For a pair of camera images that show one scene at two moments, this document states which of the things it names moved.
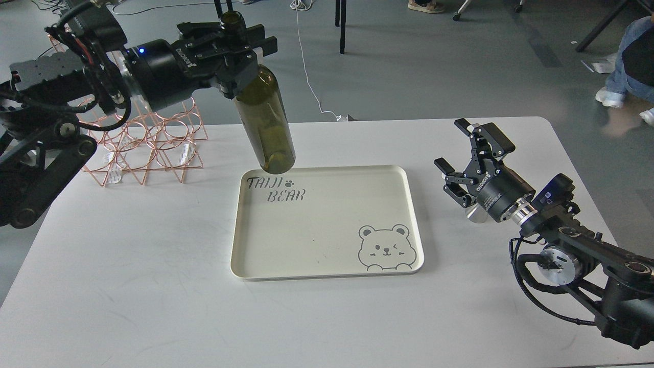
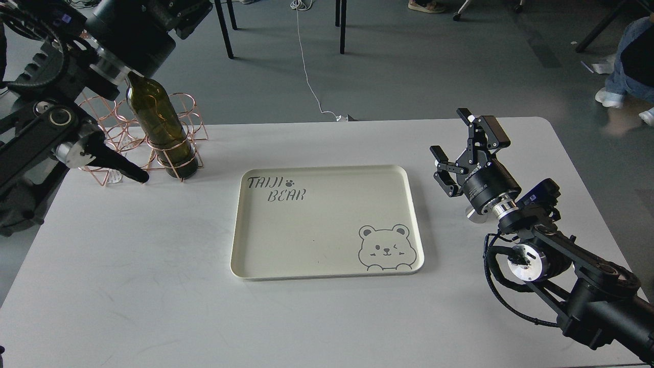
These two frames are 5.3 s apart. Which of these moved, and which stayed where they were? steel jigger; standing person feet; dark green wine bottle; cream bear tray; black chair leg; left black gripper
Moved: dark green wine bottle; left black gripper
Stayed: steel jigger; cream bear tray; standing person feet; black chair leg
